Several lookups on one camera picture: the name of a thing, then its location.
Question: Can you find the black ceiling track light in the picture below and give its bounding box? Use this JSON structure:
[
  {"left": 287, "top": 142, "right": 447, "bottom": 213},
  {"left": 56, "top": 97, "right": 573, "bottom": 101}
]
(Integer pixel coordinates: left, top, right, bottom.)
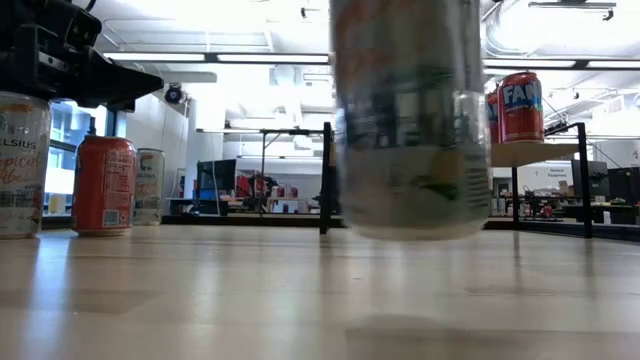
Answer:
[{"left": 527, "top": 0, "right": 617, "bottom": 22}]

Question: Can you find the silver ventilation duct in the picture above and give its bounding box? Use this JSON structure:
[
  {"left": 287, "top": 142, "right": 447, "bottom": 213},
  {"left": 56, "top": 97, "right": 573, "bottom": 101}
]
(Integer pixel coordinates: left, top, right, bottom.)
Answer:
[{"left": 479, "top": 0, "right": 640, "bottom": 57}]

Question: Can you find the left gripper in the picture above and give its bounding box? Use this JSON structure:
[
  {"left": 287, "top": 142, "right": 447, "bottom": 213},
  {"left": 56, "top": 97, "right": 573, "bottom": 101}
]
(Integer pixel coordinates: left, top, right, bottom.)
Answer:
[{"left": 0, "top": 0, "right": 165, "bottom": 113}]

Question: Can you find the black metal table frame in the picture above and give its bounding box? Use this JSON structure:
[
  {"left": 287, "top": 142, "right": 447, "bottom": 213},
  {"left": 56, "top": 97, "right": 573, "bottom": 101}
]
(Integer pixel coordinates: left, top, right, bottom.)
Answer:
[{"left": 42, "top": 212, "right": 640, "bottom": 242}]

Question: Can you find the wooden shelf with black legs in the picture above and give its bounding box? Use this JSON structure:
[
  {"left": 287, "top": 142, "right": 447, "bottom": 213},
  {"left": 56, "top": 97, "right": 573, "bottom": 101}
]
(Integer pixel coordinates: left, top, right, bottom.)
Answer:
[{"left": 319, "top": 121, "right": 595, "bottom": 240}]

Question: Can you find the tall white Celsius can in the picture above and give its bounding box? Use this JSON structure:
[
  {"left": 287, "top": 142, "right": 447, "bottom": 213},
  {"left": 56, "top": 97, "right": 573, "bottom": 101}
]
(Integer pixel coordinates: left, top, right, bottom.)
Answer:
[
  {"left": 329, "top": 0, "right": 494, "bottom": 242},
  {"left": 0, "top": 91, "right": 53, "bottom": 240},
  {"left": 131, "top": 147, "right": 167, "bottom": 227}
]

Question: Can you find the overhead light bar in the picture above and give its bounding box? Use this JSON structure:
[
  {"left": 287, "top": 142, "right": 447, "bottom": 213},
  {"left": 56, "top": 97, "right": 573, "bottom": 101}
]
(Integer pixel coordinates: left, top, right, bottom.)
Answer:
[{"left": 102, "top": 51, "right": 640, "bottom": 71}]

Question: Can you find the tall black background table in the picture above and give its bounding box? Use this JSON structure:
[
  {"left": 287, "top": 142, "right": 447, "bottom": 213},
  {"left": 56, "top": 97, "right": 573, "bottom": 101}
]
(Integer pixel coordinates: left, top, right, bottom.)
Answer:
[{"left": 196, "top": 127, "right": 326, "bottom": 217}]

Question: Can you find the large window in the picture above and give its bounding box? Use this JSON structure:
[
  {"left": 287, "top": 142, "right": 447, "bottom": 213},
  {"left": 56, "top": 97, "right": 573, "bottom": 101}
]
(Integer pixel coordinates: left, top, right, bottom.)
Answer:
[{"left": 43, "top": 97, "right": 117, "bottom": 217}]

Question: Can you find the black computer monitor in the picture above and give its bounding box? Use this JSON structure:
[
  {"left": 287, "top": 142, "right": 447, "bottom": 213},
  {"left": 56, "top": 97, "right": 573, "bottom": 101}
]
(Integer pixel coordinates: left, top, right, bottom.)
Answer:
[{"left": 196, "top": 158, "right": 238, "bottom": 201}]

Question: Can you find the red background equipment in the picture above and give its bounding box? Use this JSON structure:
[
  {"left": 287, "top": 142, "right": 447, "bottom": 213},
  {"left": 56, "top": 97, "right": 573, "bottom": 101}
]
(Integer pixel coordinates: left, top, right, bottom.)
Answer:
[{"left": 234, "top": 172, "right": 301, "bottom": 214}]

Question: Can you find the red Fanta can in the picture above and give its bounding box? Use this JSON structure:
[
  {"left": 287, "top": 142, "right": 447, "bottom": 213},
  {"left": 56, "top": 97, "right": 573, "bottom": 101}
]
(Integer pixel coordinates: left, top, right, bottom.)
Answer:
[
  {"left": 487, "top": 90, "right": 501, "bottom": 146},
  {"left": 497, "top": 71, "right": 545, "bottom": 145},
  {"left": 71, "top": 135, "right": 138, "bottom": 238}
]

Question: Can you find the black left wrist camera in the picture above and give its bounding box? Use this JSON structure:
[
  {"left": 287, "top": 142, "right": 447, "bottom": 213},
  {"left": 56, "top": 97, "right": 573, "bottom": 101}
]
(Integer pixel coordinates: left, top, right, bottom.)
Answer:
[{"left": 52, "top": 0, "right": 104, "bottom": 50}]

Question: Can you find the black cabinet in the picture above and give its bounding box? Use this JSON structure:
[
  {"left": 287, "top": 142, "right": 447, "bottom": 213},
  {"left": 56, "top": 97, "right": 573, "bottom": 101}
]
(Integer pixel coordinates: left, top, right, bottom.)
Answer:
[{"left": 571, "top": 159, "right": 640, "bottom": 225}]

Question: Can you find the cluttered background workbench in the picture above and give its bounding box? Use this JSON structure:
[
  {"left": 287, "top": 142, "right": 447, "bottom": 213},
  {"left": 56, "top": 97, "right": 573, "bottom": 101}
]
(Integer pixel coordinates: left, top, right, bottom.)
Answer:
[{"left": 492, "top": 192, "right": 640, "bottom": 225}]

